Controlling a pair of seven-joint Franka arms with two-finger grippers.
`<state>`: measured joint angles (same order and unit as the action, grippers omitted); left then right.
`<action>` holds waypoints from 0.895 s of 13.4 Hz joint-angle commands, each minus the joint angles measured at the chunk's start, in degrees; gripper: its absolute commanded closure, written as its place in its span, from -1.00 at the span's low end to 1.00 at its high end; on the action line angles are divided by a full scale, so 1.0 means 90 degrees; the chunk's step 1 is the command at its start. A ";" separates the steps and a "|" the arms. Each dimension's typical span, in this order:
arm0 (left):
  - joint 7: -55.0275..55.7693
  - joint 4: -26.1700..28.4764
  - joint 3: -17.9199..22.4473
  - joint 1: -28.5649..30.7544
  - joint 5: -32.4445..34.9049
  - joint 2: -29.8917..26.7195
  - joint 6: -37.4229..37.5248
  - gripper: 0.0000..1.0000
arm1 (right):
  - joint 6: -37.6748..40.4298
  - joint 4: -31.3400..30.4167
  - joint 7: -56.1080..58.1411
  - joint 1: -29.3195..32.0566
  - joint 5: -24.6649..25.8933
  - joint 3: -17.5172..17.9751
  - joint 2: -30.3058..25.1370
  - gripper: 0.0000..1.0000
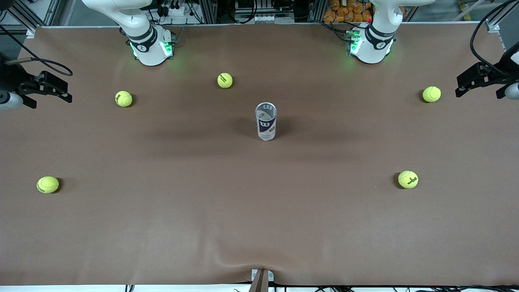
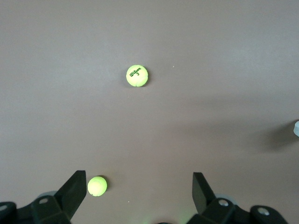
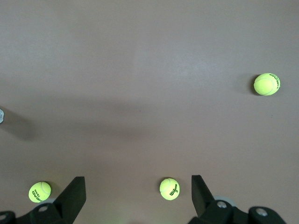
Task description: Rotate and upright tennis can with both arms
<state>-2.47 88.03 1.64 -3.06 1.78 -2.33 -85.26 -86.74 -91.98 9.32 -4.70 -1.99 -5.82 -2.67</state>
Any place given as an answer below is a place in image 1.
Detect blue white tennis ball can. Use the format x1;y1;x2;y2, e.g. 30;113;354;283
255;102;278;142

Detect orange packaged goods pile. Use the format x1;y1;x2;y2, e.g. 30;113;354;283
323;0;373;24

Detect white power strip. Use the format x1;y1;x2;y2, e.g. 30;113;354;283
160;2;193;19

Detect white terminal strip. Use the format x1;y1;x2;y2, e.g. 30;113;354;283
252;14;295;24

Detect brown table cloth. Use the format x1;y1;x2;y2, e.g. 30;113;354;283
0;22;519;286

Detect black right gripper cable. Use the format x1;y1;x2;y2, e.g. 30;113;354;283
0;25;73;77

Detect silver camera mount bracket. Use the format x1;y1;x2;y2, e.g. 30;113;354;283
248;268;275;292

